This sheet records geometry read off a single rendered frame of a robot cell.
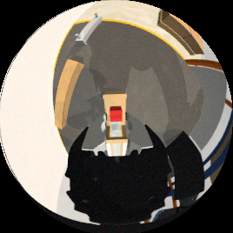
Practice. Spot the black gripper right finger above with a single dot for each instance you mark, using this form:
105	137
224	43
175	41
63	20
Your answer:
146	141

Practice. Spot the red cube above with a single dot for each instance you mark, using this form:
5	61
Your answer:
116	114

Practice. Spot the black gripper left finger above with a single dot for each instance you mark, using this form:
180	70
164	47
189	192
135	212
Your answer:
88	143

